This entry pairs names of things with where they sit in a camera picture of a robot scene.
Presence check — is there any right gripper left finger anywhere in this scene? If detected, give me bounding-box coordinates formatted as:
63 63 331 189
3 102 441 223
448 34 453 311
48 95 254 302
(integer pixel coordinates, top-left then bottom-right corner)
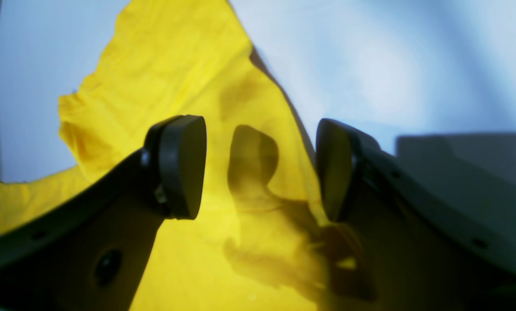
0 115 207 311

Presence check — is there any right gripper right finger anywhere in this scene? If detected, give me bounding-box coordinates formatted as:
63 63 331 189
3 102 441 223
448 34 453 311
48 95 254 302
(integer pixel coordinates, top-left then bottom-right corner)
316 118 516 311

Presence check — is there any orange T-shirt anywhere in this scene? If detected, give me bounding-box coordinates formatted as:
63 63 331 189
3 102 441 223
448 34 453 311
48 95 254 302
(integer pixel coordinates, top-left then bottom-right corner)
0 0 376 311

